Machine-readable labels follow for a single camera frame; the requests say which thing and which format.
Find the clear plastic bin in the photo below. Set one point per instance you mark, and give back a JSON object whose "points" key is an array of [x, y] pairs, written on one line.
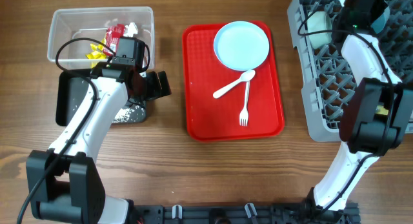
{"points": [[93, 23]]}

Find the green bowl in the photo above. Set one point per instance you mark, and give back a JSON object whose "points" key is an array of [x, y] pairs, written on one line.
{"points": [[320, 21]]}

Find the yellow snack wrapper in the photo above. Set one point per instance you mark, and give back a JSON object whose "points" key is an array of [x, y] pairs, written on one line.
{"points": [[98, 51]]}

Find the light blue plate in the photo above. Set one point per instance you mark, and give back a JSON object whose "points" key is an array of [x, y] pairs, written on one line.
{"points": [[241, 46]]}

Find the red serving tray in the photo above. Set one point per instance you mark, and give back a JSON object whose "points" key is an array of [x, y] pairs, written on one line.
{"points": [[209, 119]]}

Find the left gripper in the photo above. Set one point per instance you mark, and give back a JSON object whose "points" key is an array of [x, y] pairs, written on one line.
{"points": [[155, 92]]}

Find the grey dishwasher rack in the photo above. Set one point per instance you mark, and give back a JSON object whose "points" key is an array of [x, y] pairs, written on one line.
{"points": [[328, 83]]}

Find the white rice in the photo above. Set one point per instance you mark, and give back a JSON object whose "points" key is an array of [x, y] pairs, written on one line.
{"points": [[134, 114]]}

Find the light blue bowl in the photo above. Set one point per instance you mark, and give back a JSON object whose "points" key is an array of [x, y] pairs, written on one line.
{"points": [[379, 24]]}

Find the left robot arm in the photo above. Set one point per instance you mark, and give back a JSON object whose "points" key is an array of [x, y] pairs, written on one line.
{"points": [[63, 182]]}

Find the red snack wrapper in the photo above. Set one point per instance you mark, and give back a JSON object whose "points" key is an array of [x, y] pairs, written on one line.
{"points": [[112, 36]]}

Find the white plastic fork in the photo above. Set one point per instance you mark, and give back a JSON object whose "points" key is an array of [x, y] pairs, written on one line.
{"points": [[243, 116]]}

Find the yellow plastic cup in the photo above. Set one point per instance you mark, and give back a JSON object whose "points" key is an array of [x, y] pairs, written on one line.
{"points": [[381, 110]]}

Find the white napkin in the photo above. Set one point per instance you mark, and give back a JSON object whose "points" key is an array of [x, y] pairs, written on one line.
{"points": [[131, 30]]}

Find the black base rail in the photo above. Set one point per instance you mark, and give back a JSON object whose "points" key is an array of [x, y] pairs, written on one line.
{"points": [[278, 213]]}

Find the white plastic spoon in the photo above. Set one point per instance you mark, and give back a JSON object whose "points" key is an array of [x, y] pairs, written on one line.
{"points": [[244, 77]]}

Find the black plastic tray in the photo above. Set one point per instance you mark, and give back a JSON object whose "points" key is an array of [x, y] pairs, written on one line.
{"points": [[71, 93]]}

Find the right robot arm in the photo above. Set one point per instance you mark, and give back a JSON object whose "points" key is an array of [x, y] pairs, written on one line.
{"points": [[375, 119]]}

